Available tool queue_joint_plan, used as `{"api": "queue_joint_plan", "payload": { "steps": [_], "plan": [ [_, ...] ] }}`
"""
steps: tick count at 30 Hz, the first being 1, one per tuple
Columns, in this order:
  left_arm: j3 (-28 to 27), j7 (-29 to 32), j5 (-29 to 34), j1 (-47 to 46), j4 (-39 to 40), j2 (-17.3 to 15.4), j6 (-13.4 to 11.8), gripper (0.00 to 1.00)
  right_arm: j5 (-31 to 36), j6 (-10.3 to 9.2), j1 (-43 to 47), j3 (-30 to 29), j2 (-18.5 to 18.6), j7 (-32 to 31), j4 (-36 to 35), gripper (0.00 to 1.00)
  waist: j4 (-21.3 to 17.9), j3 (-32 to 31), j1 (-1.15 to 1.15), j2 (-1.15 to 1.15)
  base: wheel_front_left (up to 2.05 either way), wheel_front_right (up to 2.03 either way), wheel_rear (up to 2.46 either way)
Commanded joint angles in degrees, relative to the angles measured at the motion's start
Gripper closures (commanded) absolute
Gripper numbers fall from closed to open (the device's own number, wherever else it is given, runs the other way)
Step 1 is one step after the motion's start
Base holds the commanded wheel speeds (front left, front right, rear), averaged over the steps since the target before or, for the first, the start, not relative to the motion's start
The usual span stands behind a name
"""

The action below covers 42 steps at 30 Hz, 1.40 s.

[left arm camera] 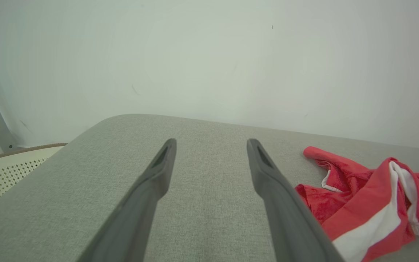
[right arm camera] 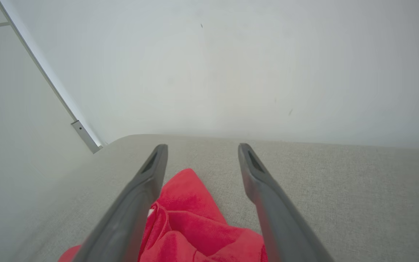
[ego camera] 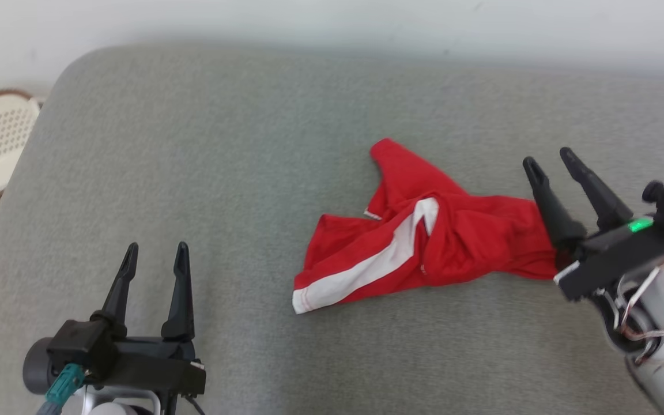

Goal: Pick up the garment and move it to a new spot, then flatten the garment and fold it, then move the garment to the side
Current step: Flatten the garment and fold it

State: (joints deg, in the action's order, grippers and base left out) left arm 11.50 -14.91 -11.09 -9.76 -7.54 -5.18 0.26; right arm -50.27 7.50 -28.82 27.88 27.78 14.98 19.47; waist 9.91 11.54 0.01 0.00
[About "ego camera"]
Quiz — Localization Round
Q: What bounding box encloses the red shorts white stripe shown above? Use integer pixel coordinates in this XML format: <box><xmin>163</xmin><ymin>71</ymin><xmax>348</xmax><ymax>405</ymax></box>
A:
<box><xmin>292</xmin><ymin>138</ymin><xmax>560</xmax><ymax>315</ymax></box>

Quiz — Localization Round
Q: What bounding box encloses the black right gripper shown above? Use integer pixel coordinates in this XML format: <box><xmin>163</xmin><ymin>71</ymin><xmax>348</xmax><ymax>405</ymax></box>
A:
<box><xmin>522</xmin><ymin>147</ymin><xmax>664</xmax><ymax>301</ymax></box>

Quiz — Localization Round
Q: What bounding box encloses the red white wire bundle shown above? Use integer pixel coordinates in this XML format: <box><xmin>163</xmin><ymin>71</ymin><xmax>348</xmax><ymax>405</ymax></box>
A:
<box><xmin>612</xmin><ymin>254</ymin><xmax>664</xmax><ymax>372</ymax></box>

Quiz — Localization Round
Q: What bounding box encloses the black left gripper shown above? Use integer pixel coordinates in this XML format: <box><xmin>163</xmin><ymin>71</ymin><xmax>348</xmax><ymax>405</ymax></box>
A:
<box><xmin>22</xmin><ymin>242</ymin><xmax>206</xmax><ymax>398</ymax></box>

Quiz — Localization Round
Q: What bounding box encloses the black cable teal connector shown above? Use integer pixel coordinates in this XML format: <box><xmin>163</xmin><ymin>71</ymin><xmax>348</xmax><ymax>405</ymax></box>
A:
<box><xmin>35</xmin><ymin>363</ymin><xmax>86</xmax><ymax>415</ymax></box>

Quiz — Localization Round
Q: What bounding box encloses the grey fabric panel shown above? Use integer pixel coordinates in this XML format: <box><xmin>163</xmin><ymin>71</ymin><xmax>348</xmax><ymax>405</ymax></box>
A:
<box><xmin>0</xmin><ymin>43</ymin><xmax>664</xmax><ymax>415</ymax></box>

